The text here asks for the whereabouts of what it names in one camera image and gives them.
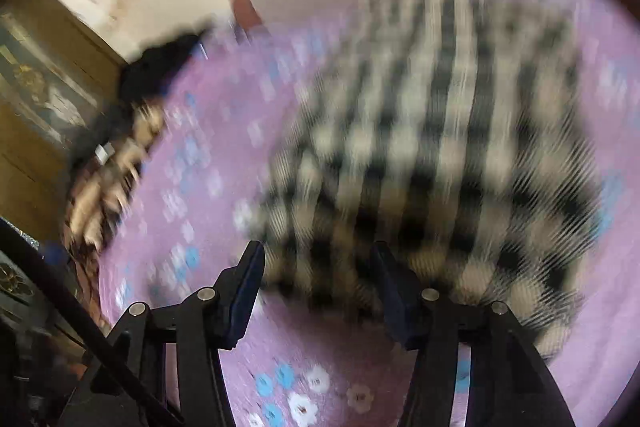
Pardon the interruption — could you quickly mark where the dark grey garment with tag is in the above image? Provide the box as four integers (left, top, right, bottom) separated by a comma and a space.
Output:
67, 99, 136, 172

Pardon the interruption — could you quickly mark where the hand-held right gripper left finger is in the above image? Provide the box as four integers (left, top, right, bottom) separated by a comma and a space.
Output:
56, 240, 267, 427

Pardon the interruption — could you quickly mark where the brown beige patterned cloth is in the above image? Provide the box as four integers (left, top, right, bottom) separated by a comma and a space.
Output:
60, 99, 168, 338

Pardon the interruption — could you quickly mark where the purple floral bedsheet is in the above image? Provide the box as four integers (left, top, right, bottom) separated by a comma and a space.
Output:
97, 0, 640, 427

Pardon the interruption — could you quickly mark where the black garment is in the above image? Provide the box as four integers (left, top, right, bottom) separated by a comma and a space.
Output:
117, 24, 213, 102

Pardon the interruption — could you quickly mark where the wooden cabinet with glass door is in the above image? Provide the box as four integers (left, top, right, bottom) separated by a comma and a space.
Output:
0, 0, 131, 248

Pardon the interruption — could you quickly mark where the black cable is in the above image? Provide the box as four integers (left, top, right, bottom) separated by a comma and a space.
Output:
0, 239, 186, 427

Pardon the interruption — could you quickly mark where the black beige checked coat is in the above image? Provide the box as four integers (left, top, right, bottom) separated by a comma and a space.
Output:
250, 0, 608, 363

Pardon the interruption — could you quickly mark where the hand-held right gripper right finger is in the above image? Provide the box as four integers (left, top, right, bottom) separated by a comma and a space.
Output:
372, 241, 577, 427

